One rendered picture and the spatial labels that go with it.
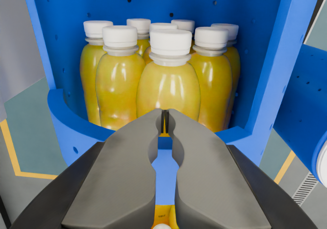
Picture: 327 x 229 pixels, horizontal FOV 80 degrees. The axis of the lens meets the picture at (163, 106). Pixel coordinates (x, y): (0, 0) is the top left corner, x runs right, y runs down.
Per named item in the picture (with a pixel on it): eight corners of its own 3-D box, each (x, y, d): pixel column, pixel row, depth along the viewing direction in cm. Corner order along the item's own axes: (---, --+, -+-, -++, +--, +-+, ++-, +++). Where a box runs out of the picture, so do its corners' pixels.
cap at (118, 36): (99, 47, 21) (97, 29, 20) (108, 40, 25) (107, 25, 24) (135, 48, 21) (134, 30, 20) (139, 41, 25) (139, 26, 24)
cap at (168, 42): (188, 58, 17) (190, 36, 16) (145, 54, 18) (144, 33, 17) (192, 48, 20) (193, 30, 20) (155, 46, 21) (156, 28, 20)
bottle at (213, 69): (191, 141, 37) (205, 36, 28) (224, 162, 32) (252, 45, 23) (164, 158, 33) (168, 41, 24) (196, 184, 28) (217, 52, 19)
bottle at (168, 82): (186, 212, 24) (206, 62, 15) (132, 200, 25) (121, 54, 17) (191, 170, 30) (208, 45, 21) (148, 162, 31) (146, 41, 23)
